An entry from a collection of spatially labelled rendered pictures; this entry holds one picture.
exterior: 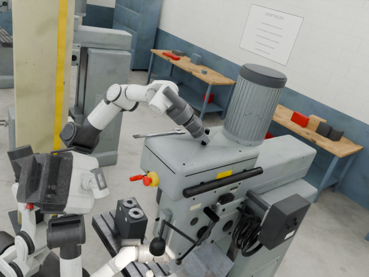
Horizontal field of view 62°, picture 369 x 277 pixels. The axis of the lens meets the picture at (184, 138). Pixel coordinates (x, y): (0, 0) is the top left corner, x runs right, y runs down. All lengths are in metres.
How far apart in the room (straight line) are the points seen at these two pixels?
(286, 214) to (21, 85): 2.16
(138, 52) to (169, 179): 7.56
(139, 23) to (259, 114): 7.24
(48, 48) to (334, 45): 4.31
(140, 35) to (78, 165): 7.24
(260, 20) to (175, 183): 5.51
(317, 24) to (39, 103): 4.49
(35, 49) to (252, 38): 4.64
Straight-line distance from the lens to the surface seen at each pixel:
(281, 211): 1.38
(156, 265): 1.99
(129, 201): 2.06
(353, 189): 5.67
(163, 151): 1.17
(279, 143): 1.90
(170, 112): 1.18
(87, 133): 1.45
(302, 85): 5.82
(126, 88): 1.34
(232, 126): 1.38
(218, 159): 1.22
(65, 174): 1.40
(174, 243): 1.48
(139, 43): 8.54
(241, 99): 1.34
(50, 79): 2.78
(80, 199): 1.44
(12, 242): 2.38
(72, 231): 1.43
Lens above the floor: 2.46
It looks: 26 degrees down
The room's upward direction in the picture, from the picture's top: 14 degrees clockwise
